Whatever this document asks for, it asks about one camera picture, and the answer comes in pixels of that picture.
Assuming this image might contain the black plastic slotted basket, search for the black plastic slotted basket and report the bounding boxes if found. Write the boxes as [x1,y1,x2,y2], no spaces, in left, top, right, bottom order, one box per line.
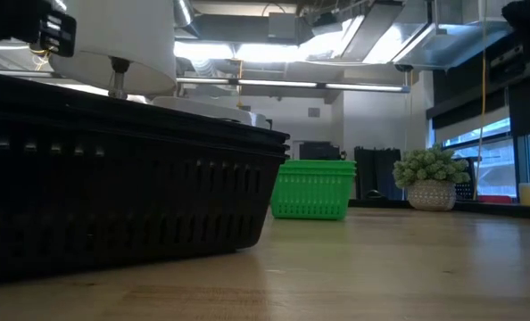
[0,133,289,285]
[0,70,291,148]

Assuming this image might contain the black tall cabinet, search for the black tall cabinet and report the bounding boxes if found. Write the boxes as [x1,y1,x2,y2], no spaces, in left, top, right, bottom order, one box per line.
[353,146,404,201]

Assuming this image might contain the red box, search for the red box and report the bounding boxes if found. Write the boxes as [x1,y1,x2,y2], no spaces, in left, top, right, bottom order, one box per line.
[477,194,514,205]

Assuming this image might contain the round silver ceiling duct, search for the round silver ceiling duct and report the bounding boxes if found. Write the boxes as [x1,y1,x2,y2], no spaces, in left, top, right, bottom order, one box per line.
[172,0,203,39]

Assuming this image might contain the green potted plant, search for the green potted plant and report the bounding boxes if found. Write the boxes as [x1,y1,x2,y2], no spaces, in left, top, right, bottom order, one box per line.
[393,144,471,212]

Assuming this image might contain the black screen by wall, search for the black screen by wall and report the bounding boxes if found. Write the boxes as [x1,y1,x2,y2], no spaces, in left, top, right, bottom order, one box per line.
[298,141,343,161]

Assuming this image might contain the black mesh chair back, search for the black mesh chair back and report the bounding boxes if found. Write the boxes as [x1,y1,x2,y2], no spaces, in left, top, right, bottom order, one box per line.
[454,158,478,201]

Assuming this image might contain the yellow hanging cord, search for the yellow hanging cord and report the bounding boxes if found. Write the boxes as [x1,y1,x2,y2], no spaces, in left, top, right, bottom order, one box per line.
[472,0,489,202]

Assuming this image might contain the metal stem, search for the metal stem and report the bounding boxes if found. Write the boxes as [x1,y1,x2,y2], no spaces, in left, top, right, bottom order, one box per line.
[107,56,131,100]

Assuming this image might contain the grey rectangular ceiling duct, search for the grey rectangular ceiling duct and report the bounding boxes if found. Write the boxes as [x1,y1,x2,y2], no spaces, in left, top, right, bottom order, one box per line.
[193,12,315,46]

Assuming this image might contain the white plastic handled basket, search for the white plastic handled basket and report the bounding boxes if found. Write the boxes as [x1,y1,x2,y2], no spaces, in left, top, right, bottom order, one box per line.
[152,95,255,127]
[245,111,272,132]

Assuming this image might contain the large silver ceiling duct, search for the large silver ceiling duct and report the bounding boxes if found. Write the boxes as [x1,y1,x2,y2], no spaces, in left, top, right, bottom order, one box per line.
[309,0,527,71]

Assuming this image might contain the ceiling tube light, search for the ceiling tube light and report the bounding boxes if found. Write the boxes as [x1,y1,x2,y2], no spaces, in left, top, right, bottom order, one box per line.
[236,78,319,89]
[325,82,410,95]

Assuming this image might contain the green plastic slotted basket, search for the green plastic slotted basket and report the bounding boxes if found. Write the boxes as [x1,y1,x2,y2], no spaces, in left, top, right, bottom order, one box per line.
[282,159,358,170]
[270,167,357,221]

